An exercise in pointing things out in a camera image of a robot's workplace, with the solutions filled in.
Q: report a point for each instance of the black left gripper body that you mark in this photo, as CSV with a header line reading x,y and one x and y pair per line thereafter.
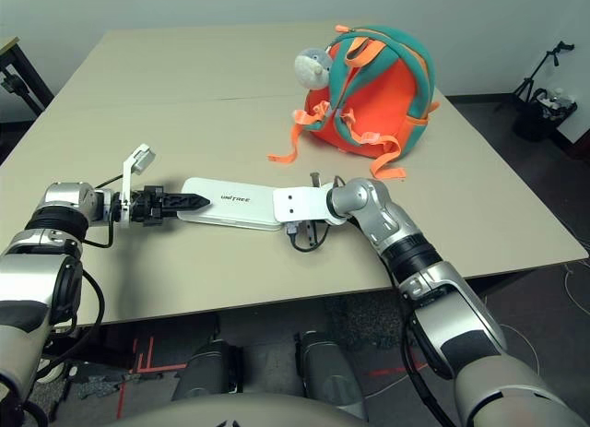
x,y
149,205

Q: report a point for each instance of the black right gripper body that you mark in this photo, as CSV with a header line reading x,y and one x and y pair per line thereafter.
x,y
309,235

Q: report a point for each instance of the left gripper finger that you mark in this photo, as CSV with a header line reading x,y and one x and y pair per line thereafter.
x,y
186,199
184,208

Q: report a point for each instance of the white pencil case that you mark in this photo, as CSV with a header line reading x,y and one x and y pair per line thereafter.
x,y
230,205

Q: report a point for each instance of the orange teal backpack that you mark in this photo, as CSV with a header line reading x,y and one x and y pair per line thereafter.
x,y
382,99

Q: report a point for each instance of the grey white plush shark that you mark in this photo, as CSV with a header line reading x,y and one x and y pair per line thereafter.
x,y
311,67

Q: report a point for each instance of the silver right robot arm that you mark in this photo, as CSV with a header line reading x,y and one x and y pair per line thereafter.
x,y
405,242

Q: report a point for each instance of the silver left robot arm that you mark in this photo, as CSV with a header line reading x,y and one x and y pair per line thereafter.
x,y
64,201

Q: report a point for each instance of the grey robot right leg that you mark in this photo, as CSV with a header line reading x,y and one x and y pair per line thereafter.
x,y
332,376

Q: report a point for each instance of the grey robot leg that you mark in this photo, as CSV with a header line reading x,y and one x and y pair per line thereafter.
x,y
332,376
209,371

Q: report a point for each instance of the red floor tape cross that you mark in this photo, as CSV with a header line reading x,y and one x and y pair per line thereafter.
x,y
398,369

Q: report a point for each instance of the red floor tape lines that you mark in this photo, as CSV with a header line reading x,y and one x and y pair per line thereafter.
x,y
145,367

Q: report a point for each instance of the grey robot left leg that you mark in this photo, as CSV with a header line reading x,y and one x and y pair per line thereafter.
x,y
209,371

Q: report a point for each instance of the black clamp on table leg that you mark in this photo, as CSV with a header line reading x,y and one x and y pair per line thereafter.
x,y
10,83

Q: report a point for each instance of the white sneaker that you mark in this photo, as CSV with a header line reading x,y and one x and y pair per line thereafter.
x,y
53,371

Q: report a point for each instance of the beige robot torso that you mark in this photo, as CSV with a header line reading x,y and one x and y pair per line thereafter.
x,y
235,413

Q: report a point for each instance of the black waste bin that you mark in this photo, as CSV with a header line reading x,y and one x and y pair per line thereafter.
x,y
539,118

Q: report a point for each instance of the black tripod stand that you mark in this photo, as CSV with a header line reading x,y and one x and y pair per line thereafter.
x,y
537,74

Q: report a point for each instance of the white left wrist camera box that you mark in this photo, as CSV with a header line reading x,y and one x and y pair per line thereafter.
x,y
125,187

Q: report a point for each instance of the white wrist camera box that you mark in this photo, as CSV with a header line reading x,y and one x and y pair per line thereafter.
x,y
299,203
125,187

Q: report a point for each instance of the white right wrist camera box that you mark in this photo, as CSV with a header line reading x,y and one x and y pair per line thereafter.
x,y
299,203

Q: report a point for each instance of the beige side table black frame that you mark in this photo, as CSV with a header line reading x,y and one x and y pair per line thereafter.
x,y
11,53

